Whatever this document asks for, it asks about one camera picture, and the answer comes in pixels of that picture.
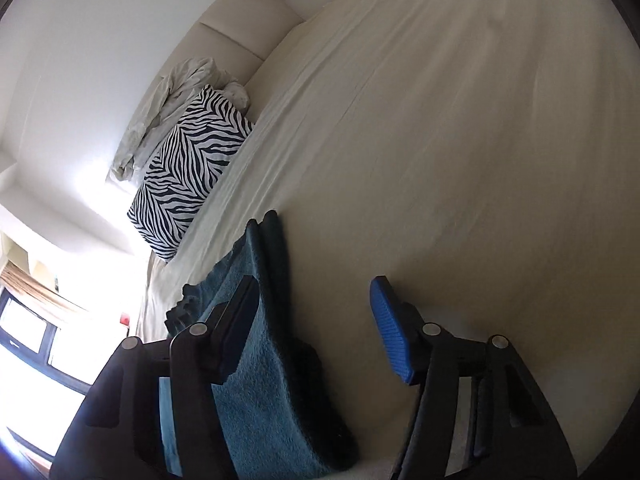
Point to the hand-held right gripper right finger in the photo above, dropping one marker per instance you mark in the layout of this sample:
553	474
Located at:
395	330

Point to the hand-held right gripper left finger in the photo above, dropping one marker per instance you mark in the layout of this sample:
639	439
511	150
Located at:
235	340

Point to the dark green sweater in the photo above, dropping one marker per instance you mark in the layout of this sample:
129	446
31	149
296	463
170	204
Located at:
272	400

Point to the small red object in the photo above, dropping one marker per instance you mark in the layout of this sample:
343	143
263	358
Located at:
125	323

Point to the zebra print pillow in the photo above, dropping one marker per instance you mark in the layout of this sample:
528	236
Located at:
185	175

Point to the bed with beige sheet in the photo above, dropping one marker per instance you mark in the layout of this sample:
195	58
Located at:
450	160

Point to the dark framed window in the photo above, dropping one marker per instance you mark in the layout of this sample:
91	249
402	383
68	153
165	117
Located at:
50	355

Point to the beige curtain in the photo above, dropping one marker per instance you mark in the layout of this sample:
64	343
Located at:
35	287

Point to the crumpled white duvet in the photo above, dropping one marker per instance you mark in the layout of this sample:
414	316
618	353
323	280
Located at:
160	105

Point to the beige padded headboard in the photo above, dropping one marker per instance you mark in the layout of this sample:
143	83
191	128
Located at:
240	25

